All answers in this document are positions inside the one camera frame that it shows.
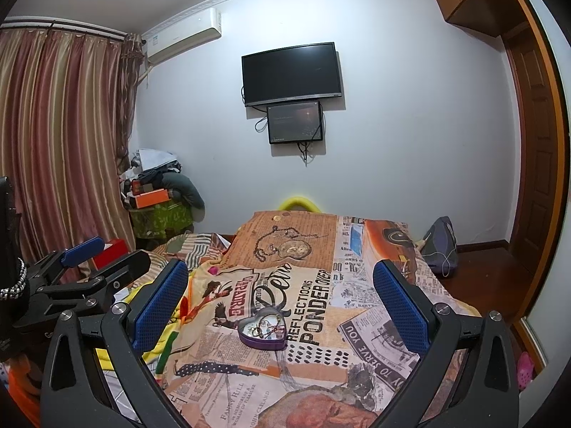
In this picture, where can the yellow plastic chair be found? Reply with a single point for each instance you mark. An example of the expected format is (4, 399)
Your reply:
(299, 199)

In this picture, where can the white air conditioner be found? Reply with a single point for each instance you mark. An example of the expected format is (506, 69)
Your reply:
(183, 35)

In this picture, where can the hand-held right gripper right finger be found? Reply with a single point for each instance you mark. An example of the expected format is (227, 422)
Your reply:
(401, 307)

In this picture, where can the wall-mounted black television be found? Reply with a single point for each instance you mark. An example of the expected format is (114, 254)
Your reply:
(292, 73)

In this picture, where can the purple heart-shaped jewelry box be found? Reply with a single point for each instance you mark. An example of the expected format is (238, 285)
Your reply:
(261, 343)

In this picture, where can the curtain rod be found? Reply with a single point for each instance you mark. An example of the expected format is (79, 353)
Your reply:
(62, 28)

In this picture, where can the grey cloth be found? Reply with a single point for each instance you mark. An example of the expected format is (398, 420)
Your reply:
(185, 189)

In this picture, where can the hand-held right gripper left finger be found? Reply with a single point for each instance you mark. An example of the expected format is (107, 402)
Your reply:
(160, 305)

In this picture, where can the white cloth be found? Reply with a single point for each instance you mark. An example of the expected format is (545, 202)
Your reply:
(154, 158)

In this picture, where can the green patterned cloth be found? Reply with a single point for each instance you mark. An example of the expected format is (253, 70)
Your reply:
(163, 220)

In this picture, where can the red box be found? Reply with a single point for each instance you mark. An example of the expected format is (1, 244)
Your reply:
(109, 254)

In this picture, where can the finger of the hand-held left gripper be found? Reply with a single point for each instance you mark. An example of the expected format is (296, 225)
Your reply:
(118, 274)
(82, 250)

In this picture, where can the printed blanket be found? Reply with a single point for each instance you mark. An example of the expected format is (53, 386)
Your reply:
(312, 285)

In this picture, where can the small black monitor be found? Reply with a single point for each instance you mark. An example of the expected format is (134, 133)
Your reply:
(294, 122)

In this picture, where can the pink shoe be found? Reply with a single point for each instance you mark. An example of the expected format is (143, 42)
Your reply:
(525, 368)

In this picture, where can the wooden door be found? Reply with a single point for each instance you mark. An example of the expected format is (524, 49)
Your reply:
(539, 151)

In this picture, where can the orange box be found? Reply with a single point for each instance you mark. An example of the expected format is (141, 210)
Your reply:
(151, 199)

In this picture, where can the grey bag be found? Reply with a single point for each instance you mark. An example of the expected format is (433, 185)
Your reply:
(439, 240)

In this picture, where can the striped red curtain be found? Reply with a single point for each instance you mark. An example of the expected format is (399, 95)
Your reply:
(62, 142)

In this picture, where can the striped blanket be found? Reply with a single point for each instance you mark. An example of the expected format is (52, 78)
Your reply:
(196, 249)

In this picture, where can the yellow cloth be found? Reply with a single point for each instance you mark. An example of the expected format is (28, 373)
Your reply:
(103, 357)

